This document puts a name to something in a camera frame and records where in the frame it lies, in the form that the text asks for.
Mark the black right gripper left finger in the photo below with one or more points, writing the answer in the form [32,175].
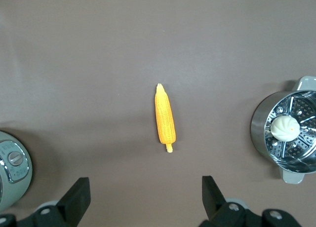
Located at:
[74,200]

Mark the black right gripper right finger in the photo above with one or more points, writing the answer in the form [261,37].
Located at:
[214,202]

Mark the yellow toy corn cob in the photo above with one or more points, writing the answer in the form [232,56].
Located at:
[165,118]

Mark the stainless steel steamer pot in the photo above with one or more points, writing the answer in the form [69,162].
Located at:
[259,128]

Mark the white steamed bun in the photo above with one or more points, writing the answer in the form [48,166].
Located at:
[284,128]

